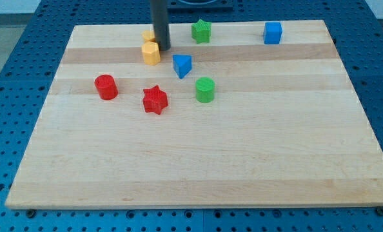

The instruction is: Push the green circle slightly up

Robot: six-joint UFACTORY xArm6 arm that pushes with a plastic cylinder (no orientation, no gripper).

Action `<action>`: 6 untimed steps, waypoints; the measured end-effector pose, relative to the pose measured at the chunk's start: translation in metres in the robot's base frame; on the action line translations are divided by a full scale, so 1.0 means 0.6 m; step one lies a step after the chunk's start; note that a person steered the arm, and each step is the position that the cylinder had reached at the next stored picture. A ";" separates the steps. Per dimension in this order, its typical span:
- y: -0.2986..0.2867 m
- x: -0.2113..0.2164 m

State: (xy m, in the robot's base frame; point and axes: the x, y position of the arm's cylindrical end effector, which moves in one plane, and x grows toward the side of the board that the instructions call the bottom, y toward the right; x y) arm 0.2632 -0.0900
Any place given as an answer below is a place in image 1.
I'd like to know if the red star block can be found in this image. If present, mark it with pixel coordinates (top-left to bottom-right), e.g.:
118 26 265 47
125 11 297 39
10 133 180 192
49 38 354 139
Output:
142 85 168 115

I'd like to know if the blue cube block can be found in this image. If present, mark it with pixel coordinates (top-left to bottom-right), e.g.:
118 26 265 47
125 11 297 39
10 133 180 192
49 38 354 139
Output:
263 22 282 44

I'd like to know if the wooden board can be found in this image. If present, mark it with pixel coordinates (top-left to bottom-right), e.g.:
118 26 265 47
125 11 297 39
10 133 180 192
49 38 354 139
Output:
5 20 383 209

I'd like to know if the green cylinder block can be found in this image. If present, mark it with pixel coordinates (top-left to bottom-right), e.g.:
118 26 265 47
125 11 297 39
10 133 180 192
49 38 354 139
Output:
195 77 215 103

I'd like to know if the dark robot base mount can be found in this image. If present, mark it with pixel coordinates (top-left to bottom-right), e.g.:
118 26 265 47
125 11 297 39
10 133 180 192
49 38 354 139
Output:
167 0 234 11

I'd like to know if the red cylinder block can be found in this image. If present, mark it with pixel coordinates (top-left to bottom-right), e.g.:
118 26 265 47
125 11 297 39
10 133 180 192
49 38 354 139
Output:
94 74 119 100

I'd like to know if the green star block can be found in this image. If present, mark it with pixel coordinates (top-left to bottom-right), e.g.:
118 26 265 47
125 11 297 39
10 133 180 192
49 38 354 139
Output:
191 19 211 44

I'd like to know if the yellow hexagon block front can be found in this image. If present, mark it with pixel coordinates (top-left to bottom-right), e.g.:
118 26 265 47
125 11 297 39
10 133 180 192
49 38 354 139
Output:
141 41 161 65

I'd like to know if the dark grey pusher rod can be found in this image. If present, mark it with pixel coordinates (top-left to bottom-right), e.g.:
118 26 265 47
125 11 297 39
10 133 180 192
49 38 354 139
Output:
150 0 171 51

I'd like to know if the blue triangle block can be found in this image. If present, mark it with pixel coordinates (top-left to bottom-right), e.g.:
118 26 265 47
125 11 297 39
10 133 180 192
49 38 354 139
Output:
172 54 192 79

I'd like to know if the yellow block behind rod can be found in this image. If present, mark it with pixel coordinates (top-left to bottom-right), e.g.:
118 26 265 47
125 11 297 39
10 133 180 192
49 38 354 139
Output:
141 30 155 43

